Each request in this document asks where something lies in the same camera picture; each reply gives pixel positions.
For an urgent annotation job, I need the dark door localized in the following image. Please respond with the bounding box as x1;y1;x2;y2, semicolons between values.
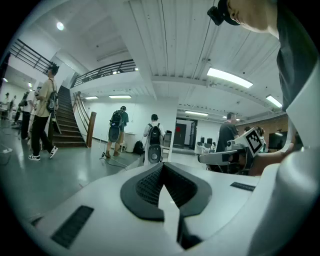
173;124;187;147

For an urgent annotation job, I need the black head-mounted camera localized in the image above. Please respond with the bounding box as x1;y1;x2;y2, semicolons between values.
206;5;226;26

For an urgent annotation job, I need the person's right forearm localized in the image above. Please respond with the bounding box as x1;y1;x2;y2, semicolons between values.
251;147;296;177

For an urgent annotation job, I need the person's head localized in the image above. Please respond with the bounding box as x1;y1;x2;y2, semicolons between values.
224;0;280;39

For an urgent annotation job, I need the white shelf unit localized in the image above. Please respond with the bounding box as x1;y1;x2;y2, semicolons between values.
162;129;174;162

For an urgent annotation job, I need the black backpack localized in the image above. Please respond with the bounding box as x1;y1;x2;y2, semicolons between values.
108;109;124;144
147;123;164;165
46;88;60;114

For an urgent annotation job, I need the person's black t-shirt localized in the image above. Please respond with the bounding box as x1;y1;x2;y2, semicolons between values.
275;0;320;113

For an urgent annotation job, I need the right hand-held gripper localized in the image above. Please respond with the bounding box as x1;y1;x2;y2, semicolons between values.
196;126;264;176

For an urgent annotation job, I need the black floor cable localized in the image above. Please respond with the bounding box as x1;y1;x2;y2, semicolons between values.
99;139;129;171

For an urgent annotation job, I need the wooden staircase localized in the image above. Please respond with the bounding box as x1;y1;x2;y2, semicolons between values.
51;84;98;149

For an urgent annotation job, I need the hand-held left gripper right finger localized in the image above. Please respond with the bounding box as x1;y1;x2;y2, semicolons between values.
162;161;263;251

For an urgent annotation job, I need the black bag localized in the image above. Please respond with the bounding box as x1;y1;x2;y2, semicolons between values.
132;140;146;156

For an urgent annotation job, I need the black wall monitor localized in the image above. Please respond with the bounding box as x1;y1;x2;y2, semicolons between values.
268;131;289;151

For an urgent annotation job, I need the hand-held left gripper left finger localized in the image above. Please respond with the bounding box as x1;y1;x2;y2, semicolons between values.
29;162;181;255

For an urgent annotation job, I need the black balcony railing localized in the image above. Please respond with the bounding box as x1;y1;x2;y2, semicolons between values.
71;58;137;88
8;38;55;75

